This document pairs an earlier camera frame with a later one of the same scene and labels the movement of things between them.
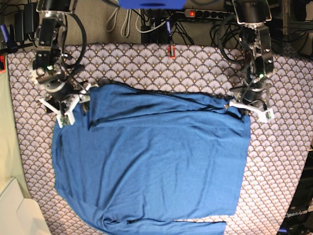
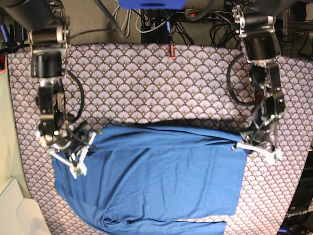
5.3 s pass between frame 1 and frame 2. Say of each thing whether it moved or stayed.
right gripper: moved
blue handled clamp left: stayed
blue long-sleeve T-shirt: moved
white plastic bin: stayed
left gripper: moved
